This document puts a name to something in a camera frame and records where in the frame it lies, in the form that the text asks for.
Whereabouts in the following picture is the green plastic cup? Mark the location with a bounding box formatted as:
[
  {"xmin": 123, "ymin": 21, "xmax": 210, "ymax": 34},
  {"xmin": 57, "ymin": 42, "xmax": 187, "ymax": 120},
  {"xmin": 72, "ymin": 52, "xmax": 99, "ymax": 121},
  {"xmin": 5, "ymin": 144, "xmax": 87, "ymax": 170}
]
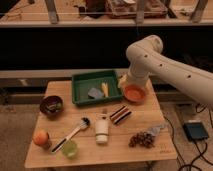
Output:
[{"xmin": 62, "ymin": 140, "xmax": 78, "ymax": 159}]

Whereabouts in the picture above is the green plastic tray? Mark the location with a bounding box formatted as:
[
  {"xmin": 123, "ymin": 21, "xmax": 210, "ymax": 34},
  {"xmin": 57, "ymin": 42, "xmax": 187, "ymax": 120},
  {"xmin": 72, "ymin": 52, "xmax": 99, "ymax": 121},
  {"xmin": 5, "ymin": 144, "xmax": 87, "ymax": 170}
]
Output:
[{"xmin": 72, "ymin": 70, "xmax": 123, "ymax": 106}]

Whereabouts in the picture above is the orange fruit on cup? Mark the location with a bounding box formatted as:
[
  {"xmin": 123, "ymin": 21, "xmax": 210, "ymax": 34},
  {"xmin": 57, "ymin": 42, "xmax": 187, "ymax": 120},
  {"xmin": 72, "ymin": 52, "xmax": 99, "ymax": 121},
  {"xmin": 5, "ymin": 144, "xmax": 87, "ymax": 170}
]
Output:
[{"xmin": 33, "ymin": 130, "xmax": 52, "ymax": 149}]

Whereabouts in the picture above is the yellow item in tray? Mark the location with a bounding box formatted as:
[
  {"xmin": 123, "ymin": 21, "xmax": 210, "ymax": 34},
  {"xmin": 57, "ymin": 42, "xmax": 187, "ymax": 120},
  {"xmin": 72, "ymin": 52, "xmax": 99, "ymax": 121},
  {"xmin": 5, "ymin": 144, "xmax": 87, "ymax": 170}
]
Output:
[{"xmin": 101, "ymin": 83, "xmax": 109, "ymax": 97}]

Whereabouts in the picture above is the white bottle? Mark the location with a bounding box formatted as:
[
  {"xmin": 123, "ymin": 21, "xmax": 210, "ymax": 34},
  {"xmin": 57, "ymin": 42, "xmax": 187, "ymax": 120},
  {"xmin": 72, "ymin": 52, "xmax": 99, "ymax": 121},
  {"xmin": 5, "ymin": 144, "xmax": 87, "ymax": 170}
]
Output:
[{"xmin": 95, "ymin": 115, "xmax": 109, "ymax": 144}]

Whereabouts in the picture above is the black pedal box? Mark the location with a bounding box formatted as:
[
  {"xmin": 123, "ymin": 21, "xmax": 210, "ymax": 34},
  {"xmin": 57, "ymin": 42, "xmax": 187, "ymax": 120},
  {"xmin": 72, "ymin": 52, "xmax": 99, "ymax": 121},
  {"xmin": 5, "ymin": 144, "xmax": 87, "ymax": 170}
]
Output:
[{"xmin": 183, "ymin": 122, "xmax": 209, "ymax": 141}]

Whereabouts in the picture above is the dark brown bowl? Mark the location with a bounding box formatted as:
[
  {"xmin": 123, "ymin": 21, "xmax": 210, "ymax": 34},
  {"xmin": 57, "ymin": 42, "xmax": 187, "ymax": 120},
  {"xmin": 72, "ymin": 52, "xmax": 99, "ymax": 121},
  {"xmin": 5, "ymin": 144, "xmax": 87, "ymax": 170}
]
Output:
[{"xmin": 40, "ymin": 95, "xmax": 63, "ymax": 117}]

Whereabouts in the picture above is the orange bowl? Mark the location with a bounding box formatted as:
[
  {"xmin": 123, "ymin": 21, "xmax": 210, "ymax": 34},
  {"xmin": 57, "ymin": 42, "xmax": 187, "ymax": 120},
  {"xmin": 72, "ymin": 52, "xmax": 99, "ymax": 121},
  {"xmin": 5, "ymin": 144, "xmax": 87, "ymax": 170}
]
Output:
[{"xmin": 124, "ymin": 85, "xmax": 146, "ymax": 103}]

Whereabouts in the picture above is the bunch of dark grapes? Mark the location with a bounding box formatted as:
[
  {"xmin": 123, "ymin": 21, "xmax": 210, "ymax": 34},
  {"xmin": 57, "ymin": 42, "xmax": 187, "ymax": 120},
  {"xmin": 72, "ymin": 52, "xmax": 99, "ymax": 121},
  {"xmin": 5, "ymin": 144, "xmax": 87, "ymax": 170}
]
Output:
[{"xmin": 129, "ymin": 132, "xmax": 155, "ymax": 148}]

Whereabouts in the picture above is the silver spoon black handle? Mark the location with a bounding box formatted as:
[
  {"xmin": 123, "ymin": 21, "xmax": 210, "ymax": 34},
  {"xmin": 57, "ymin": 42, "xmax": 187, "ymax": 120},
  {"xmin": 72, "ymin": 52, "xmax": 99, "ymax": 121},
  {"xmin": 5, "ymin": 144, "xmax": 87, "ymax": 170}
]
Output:
[{"xmin": 51, "ymin": 117, "xmax": 90, "ymax": 153}]

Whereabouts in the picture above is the clear plastic wrapper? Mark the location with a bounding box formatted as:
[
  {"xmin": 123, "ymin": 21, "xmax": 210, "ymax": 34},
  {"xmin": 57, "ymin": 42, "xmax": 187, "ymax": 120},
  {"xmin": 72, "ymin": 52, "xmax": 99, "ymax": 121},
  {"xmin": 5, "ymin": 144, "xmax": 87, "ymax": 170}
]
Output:
[{"xmin": 147, "ymin": 124, "xmax": 166, "ymax": 136}]

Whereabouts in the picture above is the black cable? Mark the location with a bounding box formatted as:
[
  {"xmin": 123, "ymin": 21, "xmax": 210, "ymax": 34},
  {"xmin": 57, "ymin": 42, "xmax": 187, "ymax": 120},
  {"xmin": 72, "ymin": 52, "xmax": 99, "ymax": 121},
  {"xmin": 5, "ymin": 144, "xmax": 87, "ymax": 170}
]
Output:
[{"xmin": 163, "ymin": 103, "xmax": 213, "ymax": 171}]

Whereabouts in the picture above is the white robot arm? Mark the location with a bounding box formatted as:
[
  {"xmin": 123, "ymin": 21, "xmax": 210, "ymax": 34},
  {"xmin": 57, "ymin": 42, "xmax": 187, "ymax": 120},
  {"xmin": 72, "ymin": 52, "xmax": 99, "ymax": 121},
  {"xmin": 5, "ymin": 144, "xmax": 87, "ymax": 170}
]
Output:
[{"xmin": 119, "ymin": 35, "xmax": 213, "ymax": 110}]

